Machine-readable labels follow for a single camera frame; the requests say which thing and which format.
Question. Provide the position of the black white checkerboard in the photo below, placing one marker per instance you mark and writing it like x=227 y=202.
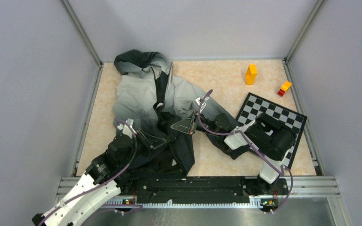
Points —
x=254 y=105

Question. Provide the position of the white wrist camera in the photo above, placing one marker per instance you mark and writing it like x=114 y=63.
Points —
x=126 y=127
x=201 y=102

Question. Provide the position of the grey black gradient hooded jacket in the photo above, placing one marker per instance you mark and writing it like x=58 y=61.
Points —
x=154 y=98

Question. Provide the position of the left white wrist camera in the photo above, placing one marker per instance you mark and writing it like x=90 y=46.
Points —
x=126 y=127

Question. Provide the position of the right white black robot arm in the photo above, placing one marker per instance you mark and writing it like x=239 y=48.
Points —
x=267 y=137

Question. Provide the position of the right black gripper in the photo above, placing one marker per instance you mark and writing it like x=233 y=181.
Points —
x=185 y=125

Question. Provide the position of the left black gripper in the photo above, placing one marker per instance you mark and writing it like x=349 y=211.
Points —
x=152 y=145

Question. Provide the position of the red yellow toy block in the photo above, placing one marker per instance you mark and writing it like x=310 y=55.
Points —
x=284 y=88

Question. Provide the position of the aluminium frame rail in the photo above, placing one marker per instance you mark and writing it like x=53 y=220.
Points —
x=299 y=187

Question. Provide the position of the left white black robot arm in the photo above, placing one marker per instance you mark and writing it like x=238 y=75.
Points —
x=107 y=176

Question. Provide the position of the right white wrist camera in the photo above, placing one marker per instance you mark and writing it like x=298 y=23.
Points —
x=201 y=102

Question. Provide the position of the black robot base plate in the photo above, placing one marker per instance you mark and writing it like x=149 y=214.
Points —
x=199 y=190

